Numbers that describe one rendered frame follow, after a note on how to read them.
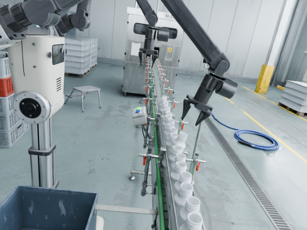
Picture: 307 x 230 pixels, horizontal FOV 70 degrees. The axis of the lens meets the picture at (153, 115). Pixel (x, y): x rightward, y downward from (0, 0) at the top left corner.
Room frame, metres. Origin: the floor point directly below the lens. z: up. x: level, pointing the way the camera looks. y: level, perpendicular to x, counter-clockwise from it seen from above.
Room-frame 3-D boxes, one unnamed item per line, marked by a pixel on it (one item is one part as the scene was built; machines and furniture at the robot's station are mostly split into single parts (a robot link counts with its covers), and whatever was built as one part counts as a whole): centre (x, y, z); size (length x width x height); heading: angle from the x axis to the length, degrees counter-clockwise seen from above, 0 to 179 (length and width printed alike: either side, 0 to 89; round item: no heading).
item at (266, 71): (8.85, -4.13, 0.55); 0.40 x 0.40 x 1.10; 4
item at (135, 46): (5.47, 0.65, 1.22); 0.23 x 0.03 x 0.32; 94
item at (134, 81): (6.27, 0.29, 1.05); 1.60 x 1.40 x 2.10; 4
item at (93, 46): (9.01, 3.20, 0.59); 1.25 x 1.03 x 1.17; 5
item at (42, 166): (1.01, 0.56, 0.74); 0.11 x 0.11 x 0.40; 4
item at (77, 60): (7.44, 2.98, 0.59); 1.24 x 1.03 x 1.17; 6
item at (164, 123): (1.13, -0.08, 1.08); 0.06 x 0.06 x 0.17
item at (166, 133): (1.01, -0.09, 1.08); 0.06 x 0.06 x 0.17
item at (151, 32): (1.27, 0.07, 1.57); 0.07 x 0.06 x 0.07; 95
